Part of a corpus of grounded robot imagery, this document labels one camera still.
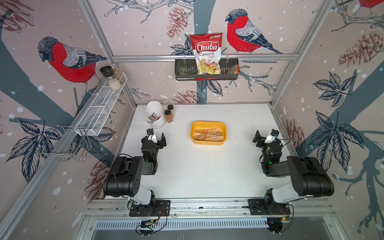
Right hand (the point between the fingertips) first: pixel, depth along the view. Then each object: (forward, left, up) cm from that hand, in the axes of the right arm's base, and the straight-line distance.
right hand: (264, 131), depth 90 cm
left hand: (-2, +66, 0) cm, 66 cm away
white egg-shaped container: (+17, +74, -4) cm, 76 cm away
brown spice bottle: (+13, +63, -5) cm, 64 cm away
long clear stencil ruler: (+3, +34, -10) cm, 36 cm away
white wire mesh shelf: (-3, +93, +21) cm, 95 cm away
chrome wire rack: (-22, +97, +18) cm, 101 cm away
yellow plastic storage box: (+10, +25, -8) cm, 28 cm away
